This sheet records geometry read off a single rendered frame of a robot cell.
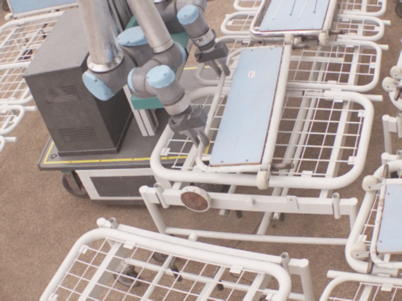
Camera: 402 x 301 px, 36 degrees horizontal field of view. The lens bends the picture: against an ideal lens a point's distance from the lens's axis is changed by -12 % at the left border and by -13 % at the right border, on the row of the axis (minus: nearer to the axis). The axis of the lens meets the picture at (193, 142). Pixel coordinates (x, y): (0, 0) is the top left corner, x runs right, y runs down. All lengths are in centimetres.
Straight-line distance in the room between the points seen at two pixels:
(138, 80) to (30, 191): 147
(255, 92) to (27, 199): 157
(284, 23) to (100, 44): 105
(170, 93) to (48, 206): 141
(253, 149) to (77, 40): 104
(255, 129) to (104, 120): 79
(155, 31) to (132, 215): 114
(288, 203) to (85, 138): 110
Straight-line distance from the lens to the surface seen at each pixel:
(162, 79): 236
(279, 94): 265
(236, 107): 266
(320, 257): 286
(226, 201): 258
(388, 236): 215
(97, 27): 246
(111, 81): 262
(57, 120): 315
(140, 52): 269
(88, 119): 307
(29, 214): 362
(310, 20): 319
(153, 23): 247
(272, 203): 252
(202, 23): 272
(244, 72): 283
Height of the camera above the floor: 226
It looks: 39 degrees down
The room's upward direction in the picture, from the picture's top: 20 degrees counter-clockwise
